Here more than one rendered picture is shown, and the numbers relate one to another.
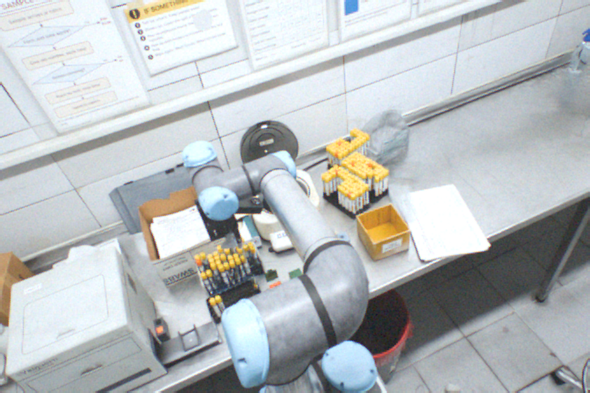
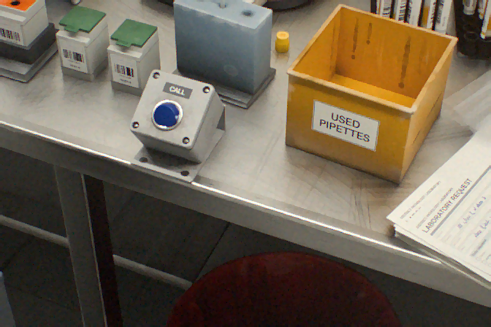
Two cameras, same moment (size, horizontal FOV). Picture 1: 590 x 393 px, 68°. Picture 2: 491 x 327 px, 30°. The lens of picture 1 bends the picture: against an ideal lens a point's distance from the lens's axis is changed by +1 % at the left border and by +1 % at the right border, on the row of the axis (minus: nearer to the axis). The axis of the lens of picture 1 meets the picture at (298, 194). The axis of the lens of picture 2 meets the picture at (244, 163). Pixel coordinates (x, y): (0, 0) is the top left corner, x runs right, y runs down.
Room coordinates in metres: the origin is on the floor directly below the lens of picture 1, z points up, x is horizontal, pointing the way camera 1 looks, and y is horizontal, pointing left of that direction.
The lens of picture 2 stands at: (0.25, -0.63, 1.55)
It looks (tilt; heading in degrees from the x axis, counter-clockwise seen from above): 44 degrees down; 39
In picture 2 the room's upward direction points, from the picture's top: 1 degrees clockwise
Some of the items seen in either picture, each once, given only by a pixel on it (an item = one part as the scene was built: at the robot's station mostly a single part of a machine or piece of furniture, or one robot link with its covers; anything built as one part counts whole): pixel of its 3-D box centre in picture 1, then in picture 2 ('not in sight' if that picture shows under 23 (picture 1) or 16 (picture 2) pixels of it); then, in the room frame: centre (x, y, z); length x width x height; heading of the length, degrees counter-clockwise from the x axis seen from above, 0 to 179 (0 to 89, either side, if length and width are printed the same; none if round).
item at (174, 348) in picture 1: (183, 342); not in sight; (0.64, 0.41, 0.92); 0.21 x 0.07 x 0.05; 106
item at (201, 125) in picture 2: not in sight; (185, 106); (0.78, -0.12, 0.92); 0.13 x 0.07 x 0.08; 16
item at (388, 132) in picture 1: (382, 130); not in sight; (1.40, -0.39, 0.97); 0.26 x 0.17 x 0.19; 122
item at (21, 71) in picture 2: not in sight; (25, 44); (0.76, 0.12, 0.89); 0.09 x 0.05 x 0.04; 16
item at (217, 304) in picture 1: (231, 292); not in sight; (0.78, 0.26, 0.93); 0.17 x 0.09 x 0.11; 107
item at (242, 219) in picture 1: (238, 221); not in sight; (1.08, 0.23, 0.92); 0.24 x 0.12 x 0.10; 16
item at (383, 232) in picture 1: (382, 232); (368, 92); (0.91, -0.26, 0.93); 0.13 x 0.13 x 0.10; 12
